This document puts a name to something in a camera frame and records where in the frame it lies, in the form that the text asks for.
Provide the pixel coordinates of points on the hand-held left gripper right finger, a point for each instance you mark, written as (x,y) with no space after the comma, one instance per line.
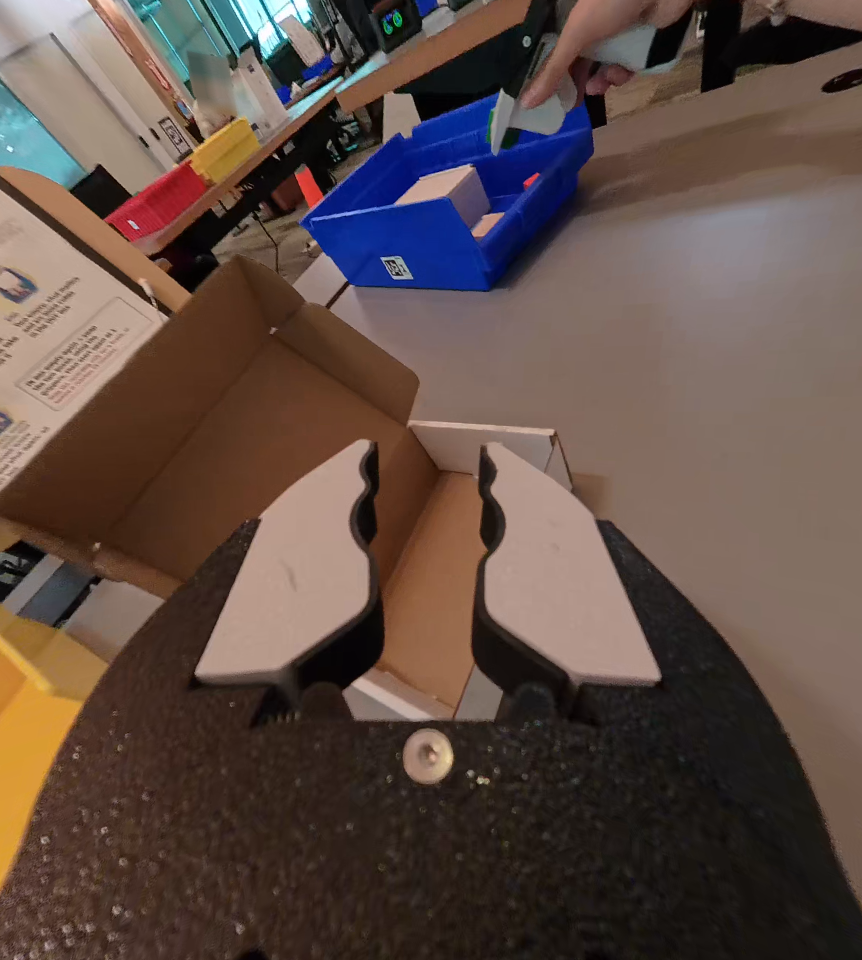
(558,585)

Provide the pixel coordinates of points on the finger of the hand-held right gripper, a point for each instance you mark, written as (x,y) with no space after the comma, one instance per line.
(547,112)
(506,120)

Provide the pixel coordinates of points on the person's right hand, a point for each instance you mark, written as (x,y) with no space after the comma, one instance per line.
(596,22)

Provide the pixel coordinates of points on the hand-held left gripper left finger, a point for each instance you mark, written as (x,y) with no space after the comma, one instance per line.
(288,577)

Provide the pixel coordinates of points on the white cardboard mailer box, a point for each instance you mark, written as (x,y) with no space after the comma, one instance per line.
(198,450)
(446,191)

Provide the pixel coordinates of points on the blue plastic bin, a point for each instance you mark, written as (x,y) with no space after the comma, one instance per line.
(416,240)

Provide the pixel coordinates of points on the orange traffic cone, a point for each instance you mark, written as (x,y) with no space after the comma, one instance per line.
(309,186)

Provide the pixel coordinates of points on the printed instruction sheet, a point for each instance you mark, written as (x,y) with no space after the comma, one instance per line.
(26,337)

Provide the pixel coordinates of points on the green cube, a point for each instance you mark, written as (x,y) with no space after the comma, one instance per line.
(491,127)

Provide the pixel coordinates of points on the small yellow storage bin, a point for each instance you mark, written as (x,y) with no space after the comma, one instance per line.
(225,150)

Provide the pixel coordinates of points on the small red storage bin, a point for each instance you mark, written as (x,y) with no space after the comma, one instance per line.
(153,202)

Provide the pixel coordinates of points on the black device with green display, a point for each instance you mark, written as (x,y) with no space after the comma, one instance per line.
(393,22)

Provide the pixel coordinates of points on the wooden cube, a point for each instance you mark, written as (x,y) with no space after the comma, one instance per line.
(487,223)

